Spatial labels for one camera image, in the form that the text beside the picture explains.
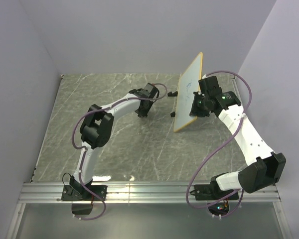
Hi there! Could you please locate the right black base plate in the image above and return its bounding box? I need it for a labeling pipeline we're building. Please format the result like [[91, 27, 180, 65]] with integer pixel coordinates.
[[189, 183, 234, 201]]

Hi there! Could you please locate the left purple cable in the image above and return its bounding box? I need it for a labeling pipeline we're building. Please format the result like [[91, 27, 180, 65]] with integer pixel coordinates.
[[72, 83, 168, 221]]

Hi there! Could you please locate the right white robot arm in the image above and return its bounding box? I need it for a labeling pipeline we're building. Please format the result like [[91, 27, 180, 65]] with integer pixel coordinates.
[[191, 76, 286, 200]]

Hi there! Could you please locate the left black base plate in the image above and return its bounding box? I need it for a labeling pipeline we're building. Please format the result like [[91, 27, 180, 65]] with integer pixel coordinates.
[[61, 185, 107, 202]]

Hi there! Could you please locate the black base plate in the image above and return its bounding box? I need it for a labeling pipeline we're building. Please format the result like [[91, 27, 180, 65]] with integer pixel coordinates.
[[61, 185, 107, 202], [189, 183, 234, 201]]

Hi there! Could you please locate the orange framed whiteboard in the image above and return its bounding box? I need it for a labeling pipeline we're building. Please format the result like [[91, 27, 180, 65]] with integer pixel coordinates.
[[173, 52, 203, 132]]

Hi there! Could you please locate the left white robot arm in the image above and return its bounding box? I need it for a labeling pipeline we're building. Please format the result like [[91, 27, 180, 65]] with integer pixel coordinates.
[[63, 83, 160, 201]]

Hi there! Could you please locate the black wire board stand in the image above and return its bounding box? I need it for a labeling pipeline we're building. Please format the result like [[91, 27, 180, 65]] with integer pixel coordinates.
[[167, 91, 178, 118]]

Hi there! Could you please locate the aluminium mounting rail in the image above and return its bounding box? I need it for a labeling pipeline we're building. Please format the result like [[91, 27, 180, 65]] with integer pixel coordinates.
[[18, 181, 281, 204]]

